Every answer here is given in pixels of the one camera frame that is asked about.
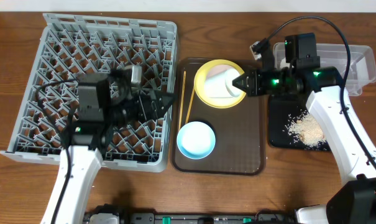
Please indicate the clear plastic waste bin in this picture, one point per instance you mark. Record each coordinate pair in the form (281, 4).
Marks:
(362, 69)

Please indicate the grey plastic dish rack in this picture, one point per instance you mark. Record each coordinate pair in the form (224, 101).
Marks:
(73, 46)

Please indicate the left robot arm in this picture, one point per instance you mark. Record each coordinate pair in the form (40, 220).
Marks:
(106, 102)

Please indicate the right wooden chopstick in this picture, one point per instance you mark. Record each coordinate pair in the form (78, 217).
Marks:
(190, 105)

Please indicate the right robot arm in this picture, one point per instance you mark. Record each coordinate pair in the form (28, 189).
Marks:
(328, 102)

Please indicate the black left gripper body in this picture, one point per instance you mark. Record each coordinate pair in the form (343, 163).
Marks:
(144, 106)

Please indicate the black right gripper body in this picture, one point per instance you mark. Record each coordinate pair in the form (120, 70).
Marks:
(273, 82)

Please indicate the yellow round plate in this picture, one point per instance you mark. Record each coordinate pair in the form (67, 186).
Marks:
(199, 80)

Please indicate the light blue bowl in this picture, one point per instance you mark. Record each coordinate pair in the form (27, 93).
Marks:
(196, 140)

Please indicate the black rectangular tray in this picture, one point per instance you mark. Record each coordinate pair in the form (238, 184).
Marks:
(283, 111)

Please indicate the pile of rice scraps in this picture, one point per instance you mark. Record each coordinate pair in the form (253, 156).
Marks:
(306, 130)

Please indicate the wooden chopstick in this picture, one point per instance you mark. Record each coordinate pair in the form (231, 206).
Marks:
(182, 100)
(190, 105)

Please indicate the left wooden chopstick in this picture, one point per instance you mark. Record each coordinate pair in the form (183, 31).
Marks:
(182, 100)

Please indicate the dark brown serving tray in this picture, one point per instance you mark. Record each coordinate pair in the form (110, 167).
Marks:
(239, 130)

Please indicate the white pink bowl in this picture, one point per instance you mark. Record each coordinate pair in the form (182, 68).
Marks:
(218, 82)

